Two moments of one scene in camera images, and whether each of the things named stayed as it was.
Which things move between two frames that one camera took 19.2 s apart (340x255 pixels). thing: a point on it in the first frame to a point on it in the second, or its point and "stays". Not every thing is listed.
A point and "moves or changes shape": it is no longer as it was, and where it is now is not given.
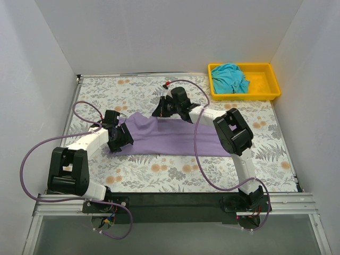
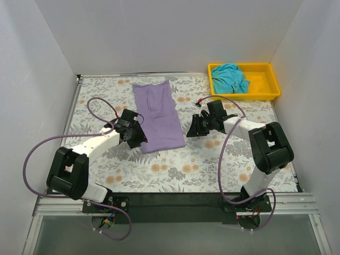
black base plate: [180, 208] stays
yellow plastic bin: [263, 83] stays
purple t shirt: [169, 136] moves or changes shape
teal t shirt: [228, 78] stays
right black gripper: [163, 107] to [198, 125]
